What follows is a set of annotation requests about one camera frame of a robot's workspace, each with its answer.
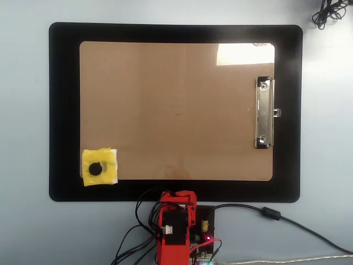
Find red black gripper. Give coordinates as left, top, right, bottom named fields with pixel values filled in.
left=160, top=190, right=199, bottom=245

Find yellow sponge with black knob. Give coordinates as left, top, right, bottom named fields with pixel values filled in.
left=81, top=147, right=120, bottom=188

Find motor controller circuit board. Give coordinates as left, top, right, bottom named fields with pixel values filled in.
left=190, top=234, right=218, bottom=265

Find brown clipboard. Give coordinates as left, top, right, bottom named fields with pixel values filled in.
left=79, top=41, right=276, bottom=182

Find metal clipboard clip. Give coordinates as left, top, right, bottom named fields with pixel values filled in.
left=254, top=76, right=282, bottom=150

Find black desk mat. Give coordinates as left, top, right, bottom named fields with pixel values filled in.
left=48, top=22, right=304, bottom=204

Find black servo wires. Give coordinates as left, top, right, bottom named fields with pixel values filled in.
left=111, top=187, right=168, bottom=265

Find red wire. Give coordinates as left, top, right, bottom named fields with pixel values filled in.
left=189, top=238, right=223, bottom=258

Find black power cable with ferrite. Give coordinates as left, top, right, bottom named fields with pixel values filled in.
left=204, top=203, right=353, bottom=255

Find silver USB cable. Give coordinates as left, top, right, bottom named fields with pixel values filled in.
left=212, top=253, right=353, bottom=265

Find coiled black cable bundle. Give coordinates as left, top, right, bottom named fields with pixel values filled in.
left=312, top=0, right=351, bottom=30

